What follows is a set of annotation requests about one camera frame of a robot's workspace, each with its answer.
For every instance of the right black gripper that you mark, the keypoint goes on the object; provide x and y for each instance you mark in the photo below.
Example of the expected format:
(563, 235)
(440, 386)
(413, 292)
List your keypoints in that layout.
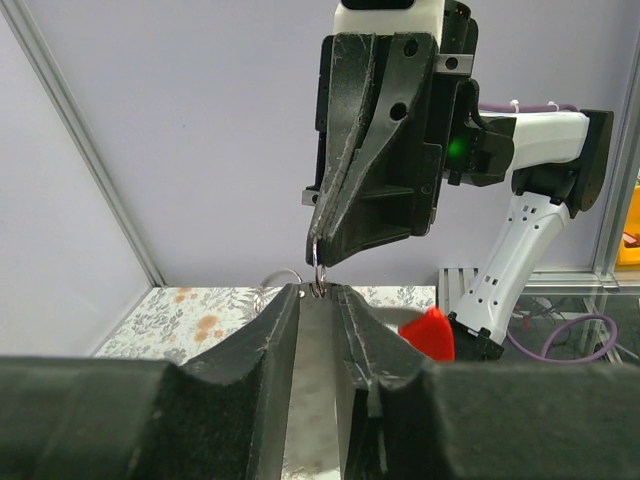
(386, 116)

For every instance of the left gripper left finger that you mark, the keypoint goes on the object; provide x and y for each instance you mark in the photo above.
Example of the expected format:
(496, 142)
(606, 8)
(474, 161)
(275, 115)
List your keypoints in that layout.
(221, 415)

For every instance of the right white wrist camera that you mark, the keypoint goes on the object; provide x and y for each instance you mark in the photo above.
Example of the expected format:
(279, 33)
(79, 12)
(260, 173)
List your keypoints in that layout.
(390, 17)

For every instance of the silver keyring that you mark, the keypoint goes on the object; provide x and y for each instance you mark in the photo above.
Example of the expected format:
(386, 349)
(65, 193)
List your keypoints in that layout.
(317, 287)

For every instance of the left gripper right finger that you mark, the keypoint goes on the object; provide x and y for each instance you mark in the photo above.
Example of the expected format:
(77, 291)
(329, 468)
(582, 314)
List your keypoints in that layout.
(402, 415)

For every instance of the red handled metal key tool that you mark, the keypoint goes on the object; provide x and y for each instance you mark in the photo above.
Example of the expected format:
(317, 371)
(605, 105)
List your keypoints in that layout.
(311, 446)

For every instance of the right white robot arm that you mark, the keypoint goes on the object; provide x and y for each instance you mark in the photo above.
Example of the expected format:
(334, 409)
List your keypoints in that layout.
(555, 158)

